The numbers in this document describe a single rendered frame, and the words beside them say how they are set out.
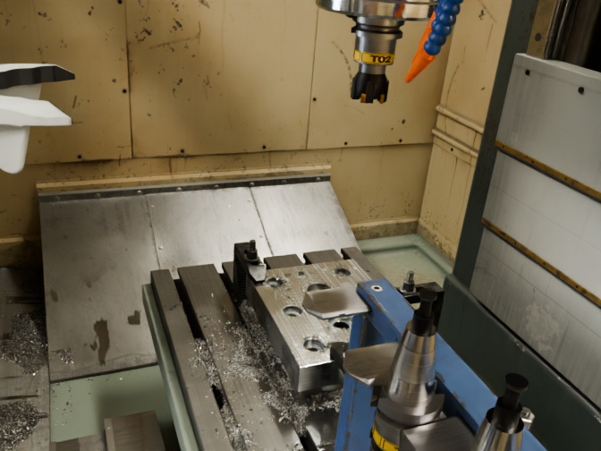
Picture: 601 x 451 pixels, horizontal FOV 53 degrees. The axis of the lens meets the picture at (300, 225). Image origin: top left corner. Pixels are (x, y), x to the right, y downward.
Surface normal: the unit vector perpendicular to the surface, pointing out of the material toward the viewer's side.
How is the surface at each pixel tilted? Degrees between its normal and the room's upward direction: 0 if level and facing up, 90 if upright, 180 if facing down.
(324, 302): 0
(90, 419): 0
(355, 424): 90
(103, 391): 0
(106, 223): 24
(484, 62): 90
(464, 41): 90
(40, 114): 42
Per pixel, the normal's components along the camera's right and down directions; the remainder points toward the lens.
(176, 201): 0.22, -0.64
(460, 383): 0.07, -0.89
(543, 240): -0.93, 0.10
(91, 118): 0.36, 0.43
